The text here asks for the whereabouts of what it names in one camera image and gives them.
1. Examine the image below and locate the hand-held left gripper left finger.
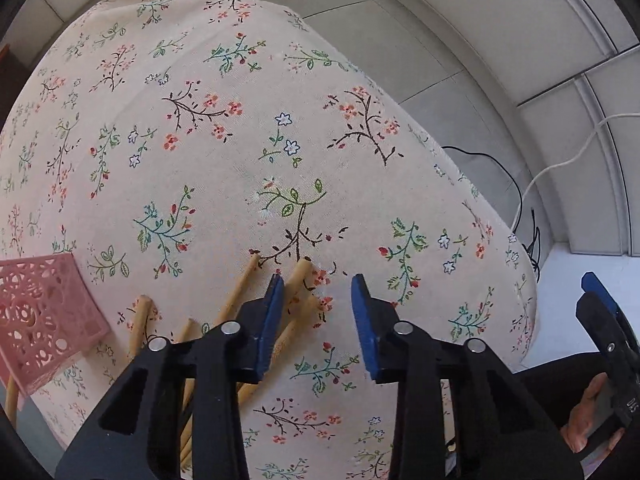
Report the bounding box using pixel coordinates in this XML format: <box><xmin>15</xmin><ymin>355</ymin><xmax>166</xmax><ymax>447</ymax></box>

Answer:
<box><xmin>55</xmin><ymin>272</ymin><xmax>286</xmax><ymax>480</ymax></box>

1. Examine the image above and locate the person's right hand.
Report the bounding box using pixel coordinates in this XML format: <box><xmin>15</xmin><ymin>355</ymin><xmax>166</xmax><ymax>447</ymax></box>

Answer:
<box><xmin>560</xmin><ymin>374</ymin><xmax>627</xmax><ymax>456</ymax></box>

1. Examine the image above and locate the wooden chopstick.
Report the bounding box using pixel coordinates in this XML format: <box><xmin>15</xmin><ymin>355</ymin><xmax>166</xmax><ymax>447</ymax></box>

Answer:
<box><xmin>235</xmin><ymin>292</ymin><xmax>323</xmax><ymax>406</ymax></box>
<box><xmin>2</xmin><ymin>375</ymin><xmax>21</xmax><ymax>426</ymax></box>
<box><xmin>172</xmin><ymin>317</ymin><xmax>197</xmax><ymax>347</ymax></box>
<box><xmin>127</xmin><ymin>295</ymin><xmax>153</xmax><ymax>361</ymax></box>
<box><xmin>216</xmin><ymin>253</ymin><xmax>262</xmax><ymax>326</ymax></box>
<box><xmin>281</xmin><ymin>257</ymin><xmax>314</xmax><ymax>307</ymax></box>

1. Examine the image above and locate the pink lattice basket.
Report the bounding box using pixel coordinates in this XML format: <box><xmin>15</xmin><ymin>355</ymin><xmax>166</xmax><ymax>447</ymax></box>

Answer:
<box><xmin>0</xmin><ymin>252</ymin><xmax>112</xmax><ymax>398</ymax></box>

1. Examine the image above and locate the person's dark clothing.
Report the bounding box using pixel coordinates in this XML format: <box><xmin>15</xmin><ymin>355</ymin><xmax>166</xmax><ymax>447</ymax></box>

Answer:
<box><xmin>512</xmin><ymin>352</ymin><xmax>603</xmax><ymax>433</ymax></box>

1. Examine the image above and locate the floral tablecloth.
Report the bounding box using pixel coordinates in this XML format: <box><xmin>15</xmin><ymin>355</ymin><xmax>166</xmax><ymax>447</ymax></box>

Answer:
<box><xmin>0</xmin><ymin>0</ymin><xmax>540</xmax><ymax>480</ymax></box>

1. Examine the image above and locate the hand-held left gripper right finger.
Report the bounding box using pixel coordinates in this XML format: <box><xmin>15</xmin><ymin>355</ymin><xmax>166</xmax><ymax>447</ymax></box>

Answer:
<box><xmin>350</xmin><ymin>274</ymin><xmax>583</xmax><ymax>480</ymax></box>

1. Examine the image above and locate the dark brown furniture piece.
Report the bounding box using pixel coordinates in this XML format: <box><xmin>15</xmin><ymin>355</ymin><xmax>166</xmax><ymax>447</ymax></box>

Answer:
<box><xmin>0</xmin><ymin>42</ymin><xmax>32</xmax><ymax>116</ymax></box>

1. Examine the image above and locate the black cable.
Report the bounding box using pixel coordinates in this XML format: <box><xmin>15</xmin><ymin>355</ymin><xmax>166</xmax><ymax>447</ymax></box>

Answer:
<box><xmin>442</xmin><ymin>146</ymin><xmax>543</xmax><ymax>281</ymax></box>

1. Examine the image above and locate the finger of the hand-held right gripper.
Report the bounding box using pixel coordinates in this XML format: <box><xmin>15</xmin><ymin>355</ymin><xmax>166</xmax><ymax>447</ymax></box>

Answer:
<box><xmin>581</xmin><ymin>270</ymin><xmax>617</xmax><ymax>312</ymax></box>
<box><xmin>575</xmin><ymin>291</ymin><xmax>640</xmax><ymax>368</ymax></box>

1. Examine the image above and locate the white cable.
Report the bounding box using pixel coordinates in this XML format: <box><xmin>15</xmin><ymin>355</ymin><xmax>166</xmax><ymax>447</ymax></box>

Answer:
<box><xmin>510</xmin><ymin>112</ymin><xmax>640</xmax><ymax>235</ymax></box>

